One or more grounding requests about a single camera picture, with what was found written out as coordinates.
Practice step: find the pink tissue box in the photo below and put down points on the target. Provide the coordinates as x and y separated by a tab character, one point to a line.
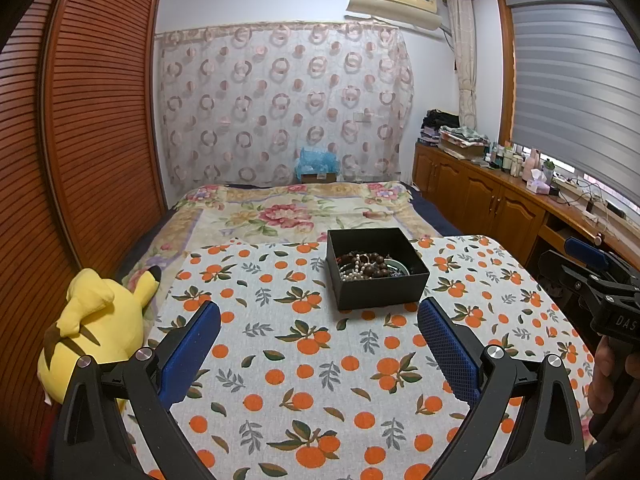
537	184

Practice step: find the dark blue bed sheet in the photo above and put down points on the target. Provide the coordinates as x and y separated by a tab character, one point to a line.
435	217

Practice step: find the orange fruit print tablecloth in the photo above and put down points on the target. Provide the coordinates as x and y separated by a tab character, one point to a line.
300	385

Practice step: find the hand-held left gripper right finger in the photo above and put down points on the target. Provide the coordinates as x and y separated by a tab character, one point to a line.
450	355

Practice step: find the group of cosmetic bottles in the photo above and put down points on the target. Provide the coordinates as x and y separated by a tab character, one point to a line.
507	157

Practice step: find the cream window curtain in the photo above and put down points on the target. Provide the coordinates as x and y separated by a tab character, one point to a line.
465	60

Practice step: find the blue gauze bag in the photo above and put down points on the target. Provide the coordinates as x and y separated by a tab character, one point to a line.
315	162

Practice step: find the black square box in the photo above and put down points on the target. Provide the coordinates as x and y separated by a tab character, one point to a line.
380	292

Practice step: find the wooden cabinet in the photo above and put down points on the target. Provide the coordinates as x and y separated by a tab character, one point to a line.
480	200

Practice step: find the pale green jade bangle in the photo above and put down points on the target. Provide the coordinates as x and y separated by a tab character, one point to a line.
402	266

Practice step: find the person's right hand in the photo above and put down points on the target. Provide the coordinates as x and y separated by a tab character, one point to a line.
602	375

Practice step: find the floral blanket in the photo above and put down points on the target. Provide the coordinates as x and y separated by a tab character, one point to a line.
280	215

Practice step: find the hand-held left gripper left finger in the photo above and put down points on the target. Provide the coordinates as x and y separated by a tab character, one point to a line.
192	355

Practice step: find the beige air conditioner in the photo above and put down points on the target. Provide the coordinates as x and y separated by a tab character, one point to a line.
395	2

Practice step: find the grey window blind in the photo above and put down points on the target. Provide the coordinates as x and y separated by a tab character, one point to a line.
575	85

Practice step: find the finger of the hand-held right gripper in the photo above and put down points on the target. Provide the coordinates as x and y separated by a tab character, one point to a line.
587	255
562	272

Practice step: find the yellow plush toy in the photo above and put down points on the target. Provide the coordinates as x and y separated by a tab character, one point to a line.
100	320

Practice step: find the brown slatted wardrobe door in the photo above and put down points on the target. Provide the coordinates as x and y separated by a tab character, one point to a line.
85	135

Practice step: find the stack of folded clothes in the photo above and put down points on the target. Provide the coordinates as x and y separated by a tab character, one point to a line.
455	135

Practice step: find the sheer curtain with circles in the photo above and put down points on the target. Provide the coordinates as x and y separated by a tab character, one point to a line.
280	105

